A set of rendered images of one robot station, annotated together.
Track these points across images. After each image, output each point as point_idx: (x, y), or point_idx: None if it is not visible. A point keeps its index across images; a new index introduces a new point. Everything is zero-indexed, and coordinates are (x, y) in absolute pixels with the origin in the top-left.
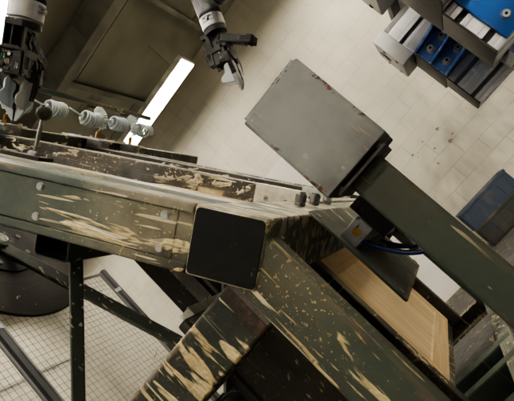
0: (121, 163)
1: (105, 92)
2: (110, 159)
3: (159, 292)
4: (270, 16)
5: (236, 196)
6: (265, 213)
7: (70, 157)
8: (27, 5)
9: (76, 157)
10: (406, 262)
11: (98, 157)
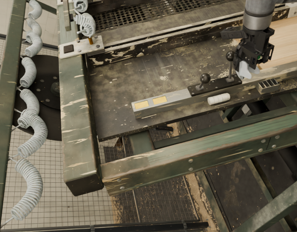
0: (201, 32)
1: None
2: (193, 33)
3: None
4: None
5: (277, 18)
6: None
7: (162, 43)
8: (271, 17)
9: (167, 42)
10: None
11: (183, 35)
